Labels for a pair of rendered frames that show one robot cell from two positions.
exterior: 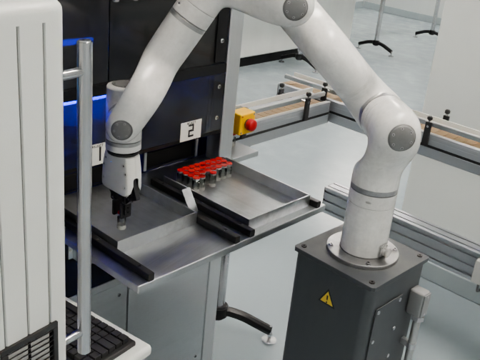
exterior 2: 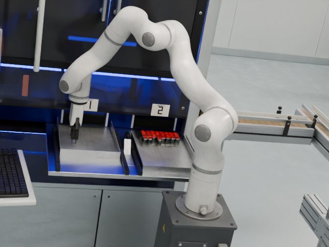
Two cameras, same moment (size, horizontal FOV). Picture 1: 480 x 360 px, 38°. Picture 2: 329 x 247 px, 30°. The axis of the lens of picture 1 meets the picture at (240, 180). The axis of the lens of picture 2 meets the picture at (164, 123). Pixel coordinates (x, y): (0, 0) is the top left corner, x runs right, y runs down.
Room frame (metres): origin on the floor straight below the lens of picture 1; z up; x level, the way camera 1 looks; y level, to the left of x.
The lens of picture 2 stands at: (-0.27, -1.37, 2.07)
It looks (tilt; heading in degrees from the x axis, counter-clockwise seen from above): 22 degrees down; 34
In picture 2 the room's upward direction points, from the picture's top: 10 degrees clockwise
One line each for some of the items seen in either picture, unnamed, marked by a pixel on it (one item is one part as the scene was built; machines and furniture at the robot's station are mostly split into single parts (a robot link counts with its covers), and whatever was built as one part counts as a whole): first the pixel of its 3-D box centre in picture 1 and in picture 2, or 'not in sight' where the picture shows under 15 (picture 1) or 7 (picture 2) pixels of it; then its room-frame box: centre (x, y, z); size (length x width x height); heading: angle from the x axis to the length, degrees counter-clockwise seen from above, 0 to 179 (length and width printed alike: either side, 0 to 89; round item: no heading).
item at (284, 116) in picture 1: (263, 114); (250, 122); (2.48, -0.06, 0.92); 0.69 x 0.16 x 0.16; 139
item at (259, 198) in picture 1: (236, 191); (164, 152); (1.83, 0.01, 0.90); 0.34 x 0.26 x 0.04; 49
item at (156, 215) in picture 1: (117, 207); (87, 137); (1.65, 0.32, 0.90); 0.34 x 0.26 x 0.04; 49
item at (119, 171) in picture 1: (122, 167); (77, 110); (1.52, 0.28, 1.07); 0.10 x 0.08 x 0.11; 49
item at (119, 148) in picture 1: (123, 143); (79, 96); (1.52, 0.28, 1.13); 0.09 x 0.08 x 0.03; 49
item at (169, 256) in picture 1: (181, 209); (125, 151); (1.73, 0.15, 0.87); 0.70 x 0.48 x 0.02; 139
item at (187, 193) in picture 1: (202, 207); (129, 151); (1.68, 0.09, 0.91); 0.14 x 0.03 x 0.06; 50
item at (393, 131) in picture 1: (386, 148); (209, 141); (1.58, -0.34, 1.16); 0.19 x 0.12 x 0.24; 8
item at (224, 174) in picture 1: (209, 175); (160, 140); (1.90, 0.09, 0.91); 0.18 x 0.02 x 0.05; 139
